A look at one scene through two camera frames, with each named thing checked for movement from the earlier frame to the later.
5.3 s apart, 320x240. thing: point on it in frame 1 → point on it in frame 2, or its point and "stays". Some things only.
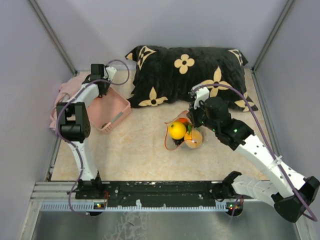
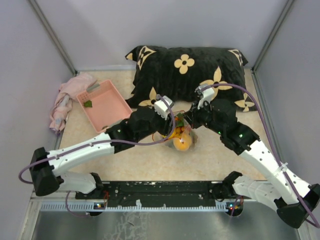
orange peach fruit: (194, 139) → (183, 143)
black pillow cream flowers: (163, 74) stays
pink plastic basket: (105, 112) stays
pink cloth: (66, 88) stays
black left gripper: (104, 91) → (167, 124)
